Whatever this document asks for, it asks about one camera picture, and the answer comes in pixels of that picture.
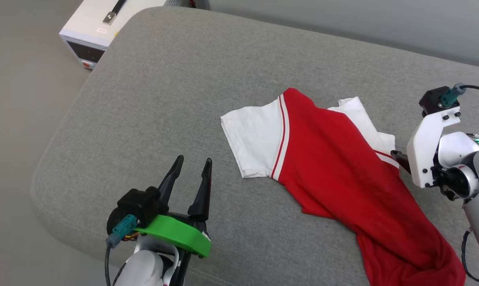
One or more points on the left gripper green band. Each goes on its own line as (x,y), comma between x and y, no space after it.
(176,232)

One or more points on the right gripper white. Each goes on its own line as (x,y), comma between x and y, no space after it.
(422,151)

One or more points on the red and white jersey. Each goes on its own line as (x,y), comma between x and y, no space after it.
(335,167)

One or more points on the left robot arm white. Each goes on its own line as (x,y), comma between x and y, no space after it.
(140,270)

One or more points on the grey fabric sofa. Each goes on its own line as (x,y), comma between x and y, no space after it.
(164,99)

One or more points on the white power supply box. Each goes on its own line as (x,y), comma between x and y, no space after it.
(88,24)

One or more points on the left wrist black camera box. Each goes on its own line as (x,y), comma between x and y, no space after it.
(138,204)

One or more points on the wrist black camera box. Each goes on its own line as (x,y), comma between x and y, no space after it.
(432,101)
(138,204)

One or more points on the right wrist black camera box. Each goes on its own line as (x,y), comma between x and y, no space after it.
(432,101)

